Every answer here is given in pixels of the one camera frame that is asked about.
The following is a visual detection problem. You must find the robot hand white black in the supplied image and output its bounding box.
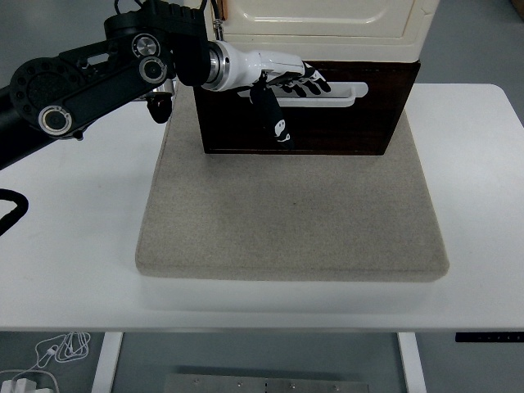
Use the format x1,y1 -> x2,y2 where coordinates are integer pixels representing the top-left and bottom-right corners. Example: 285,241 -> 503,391
220,39 -> 332,149

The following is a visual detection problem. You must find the white drawer handle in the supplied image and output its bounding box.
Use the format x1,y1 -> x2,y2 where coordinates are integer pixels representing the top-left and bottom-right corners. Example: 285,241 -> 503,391
237,81 -> 368,110

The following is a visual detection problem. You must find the dark wood drawer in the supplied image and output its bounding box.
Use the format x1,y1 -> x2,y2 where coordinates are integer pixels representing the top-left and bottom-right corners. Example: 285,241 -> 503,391
198,65 -> 413,154

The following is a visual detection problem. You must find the cream plastic cabinet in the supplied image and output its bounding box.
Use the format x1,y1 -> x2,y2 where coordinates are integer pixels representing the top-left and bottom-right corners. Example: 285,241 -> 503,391
204,0 -> 440,65

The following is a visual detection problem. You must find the beige fabric mat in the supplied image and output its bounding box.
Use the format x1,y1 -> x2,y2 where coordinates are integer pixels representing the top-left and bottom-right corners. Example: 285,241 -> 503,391
134,81 -> 450,283

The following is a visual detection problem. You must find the grey metal plate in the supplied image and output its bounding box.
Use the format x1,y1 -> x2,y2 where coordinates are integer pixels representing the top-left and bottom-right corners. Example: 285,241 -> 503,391
165,373 -> 370,393

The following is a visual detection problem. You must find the white table leg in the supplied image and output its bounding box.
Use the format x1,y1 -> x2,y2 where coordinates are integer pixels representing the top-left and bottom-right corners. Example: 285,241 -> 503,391
90,332 -> 124,393
396,332 -> 427,393

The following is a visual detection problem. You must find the black table control panel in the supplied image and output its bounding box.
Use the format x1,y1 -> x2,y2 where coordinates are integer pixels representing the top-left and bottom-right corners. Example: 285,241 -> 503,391
454,332 -> 524,344

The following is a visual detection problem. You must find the white power adapter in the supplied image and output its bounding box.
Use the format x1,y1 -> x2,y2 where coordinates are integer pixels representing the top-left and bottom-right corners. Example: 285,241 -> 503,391
0,370 -> 58,393

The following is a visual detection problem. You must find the white cable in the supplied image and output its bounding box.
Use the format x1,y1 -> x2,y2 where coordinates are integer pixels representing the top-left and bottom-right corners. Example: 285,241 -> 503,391
11,330 -> 92,380

